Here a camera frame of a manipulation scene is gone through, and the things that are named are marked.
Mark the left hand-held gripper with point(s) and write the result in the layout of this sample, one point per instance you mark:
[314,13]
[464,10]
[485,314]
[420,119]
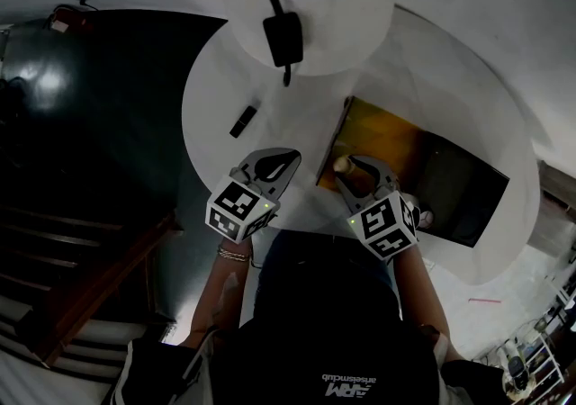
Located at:
[238,209]

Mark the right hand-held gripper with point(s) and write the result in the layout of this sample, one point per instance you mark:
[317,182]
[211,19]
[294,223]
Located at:
[382,227]

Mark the cream round ball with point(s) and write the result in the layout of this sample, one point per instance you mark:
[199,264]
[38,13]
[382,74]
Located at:
[342,164]

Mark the yellow box tray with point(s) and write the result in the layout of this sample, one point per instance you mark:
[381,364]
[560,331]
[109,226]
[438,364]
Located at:
[378,133]

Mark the small black stick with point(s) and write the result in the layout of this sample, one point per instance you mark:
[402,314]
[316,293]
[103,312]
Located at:
[243,121]

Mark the small round dark-rimmed object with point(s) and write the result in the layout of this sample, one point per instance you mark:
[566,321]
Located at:
[426,218]

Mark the black box lid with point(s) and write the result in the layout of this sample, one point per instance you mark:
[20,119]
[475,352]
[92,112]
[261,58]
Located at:
[468,196]

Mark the person's right forearm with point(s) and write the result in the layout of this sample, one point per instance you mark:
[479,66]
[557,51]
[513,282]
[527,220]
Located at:
[418,299]

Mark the person's left forearm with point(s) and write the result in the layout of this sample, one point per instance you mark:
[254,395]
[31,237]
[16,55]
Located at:
[220,295]

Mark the white round table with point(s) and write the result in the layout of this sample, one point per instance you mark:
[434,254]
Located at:
[450,92]

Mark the person's legs in jeans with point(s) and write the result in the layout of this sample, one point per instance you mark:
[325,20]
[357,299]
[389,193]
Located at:
[292,250]

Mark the white table lamp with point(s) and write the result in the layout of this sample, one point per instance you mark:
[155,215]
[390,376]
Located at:
[342,25]

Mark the wooden staircase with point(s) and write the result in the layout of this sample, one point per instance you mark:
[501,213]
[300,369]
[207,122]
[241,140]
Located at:
[90,268]

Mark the red fire extinguisher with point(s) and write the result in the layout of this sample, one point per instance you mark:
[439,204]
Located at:
[67,20]

